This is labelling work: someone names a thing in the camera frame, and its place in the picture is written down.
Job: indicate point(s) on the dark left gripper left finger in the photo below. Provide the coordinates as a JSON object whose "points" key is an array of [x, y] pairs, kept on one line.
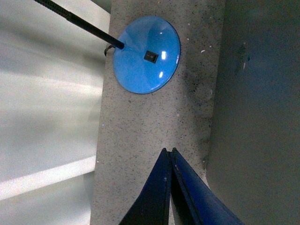
{"points": [[152, 205]]}

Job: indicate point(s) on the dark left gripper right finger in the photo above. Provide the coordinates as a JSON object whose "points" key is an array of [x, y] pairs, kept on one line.
{"points": [[203, 206]]}

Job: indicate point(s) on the grey laptop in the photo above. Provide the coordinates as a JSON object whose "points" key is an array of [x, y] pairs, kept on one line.
{"points": [[254, 159]]}

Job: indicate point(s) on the blue desk lamp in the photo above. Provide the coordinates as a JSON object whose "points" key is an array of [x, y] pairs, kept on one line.
{"points": [[146, 54]]}

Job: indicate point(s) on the white curtain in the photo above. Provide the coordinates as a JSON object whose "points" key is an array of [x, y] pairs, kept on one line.
{"points": [[51, 82]]}

